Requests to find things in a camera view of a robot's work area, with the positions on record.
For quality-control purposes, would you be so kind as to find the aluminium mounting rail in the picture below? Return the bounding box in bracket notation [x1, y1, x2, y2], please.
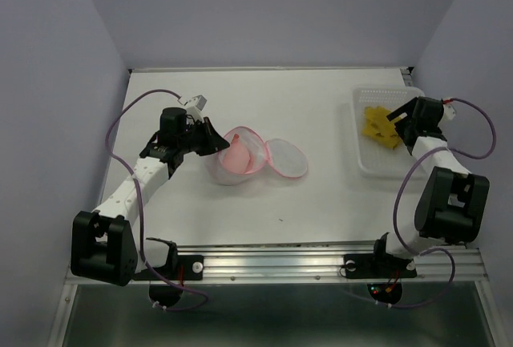
[66, 242, 490, 284]

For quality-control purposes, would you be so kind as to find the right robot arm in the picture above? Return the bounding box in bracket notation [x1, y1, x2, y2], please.
[369, 97, 490, 275]

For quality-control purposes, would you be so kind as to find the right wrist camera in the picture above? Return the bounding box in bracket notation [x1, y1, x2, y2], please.
[442, 99, 457, 122]

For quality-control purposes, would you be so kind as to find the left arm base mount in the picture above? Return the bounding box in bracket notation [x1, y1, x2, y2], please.
[132, 237, 209, 313]

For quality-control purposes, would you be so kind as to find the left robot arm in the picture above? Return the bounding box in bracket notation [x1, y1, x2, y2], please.
[71, 106, 229, 286]

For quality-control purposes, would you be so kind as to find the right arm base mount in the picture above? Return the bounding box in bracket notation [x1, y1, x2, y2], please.
[339, 232, 418, 306]

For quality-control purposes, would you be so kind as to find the yellow bra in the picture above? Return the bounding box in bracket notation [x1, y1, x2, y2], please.
[362, 107, 402, 150]

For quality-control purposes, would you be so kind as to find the white plastic basket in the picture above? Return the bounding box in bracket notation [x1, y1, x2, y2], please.
[351, 87, 447, 180]

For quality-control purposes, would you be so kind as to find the white mesh laundry bag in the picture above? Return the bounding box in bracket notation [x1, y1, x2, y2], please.
[205, 126, 308, 186]

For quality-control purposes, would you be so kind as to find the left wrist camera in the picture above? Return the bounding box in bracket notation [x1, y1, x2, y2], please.
[178, 95, 207, 120]

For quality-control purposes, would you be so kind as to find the pink bra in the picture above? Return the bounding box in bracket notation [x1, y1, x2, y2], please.
[222, 134, 251, 174]

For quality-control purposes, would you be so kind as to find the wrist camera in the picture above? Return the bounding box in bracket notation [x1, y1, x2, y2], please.
[178, 95, 207, 120]
[442, 99, 457, 122]

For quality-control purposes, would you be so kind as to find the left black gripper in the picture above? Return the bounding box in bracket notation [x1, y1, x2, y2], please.
[179, 117, 229, 156]

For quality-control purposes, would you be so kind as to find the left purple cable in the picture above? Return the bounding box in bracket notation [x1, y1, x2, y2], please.
[106, 89, 212, 313]

